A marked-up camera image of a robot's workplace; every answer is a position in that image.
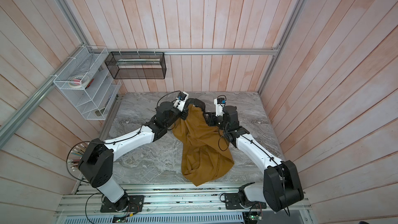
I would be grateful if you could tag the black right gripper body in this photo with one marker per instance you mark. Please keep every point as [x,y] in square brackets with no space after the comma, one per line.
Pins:
[216,122]

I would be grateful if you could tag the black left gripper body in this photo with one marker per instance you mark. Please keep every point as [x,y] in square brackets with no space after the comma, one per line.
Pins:
[177,113]

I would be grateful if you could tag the black leather belt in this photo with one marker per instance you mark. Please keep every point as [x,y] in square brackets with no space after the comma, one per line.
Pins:
[195,102]

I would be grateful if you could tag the mustard yellow trousers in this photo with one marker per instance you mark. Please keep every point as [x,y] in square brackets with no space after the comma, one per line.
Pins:
[205,155]

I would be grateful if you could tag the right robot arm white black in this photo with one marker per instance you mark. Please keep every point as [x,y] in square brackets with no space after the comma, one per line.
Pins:
[281,186]

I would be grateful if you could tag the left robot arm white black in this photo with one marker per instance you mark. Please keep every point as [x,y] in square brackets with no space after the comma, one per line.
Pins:
[96,165]

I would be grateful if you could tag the aluminium base platform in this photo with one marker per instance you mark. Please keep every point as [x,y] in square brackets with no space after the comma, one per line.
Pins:
[176,204]

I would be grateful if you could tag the tape roll on shelf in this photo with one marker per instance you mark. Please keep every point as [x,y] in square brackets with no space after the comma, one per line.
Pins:
[78,81]

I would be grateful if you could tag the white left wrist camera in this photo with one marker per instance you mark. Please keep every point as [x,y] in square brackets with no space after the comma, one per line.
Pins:
[180,101]

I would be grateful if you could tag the black wire mesh basket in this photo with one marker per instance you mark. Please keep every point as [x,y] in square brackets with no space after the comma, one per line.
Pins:
[136,65]

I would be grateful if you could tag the white wire mesh shelf rack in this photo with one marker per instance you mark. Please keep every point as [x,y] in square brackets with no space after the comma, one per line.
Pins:
[95,101]

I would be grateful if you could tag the aluminium frame rails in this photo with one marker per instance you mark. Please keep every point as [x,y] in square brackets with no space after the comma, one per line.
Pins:
[18,118]

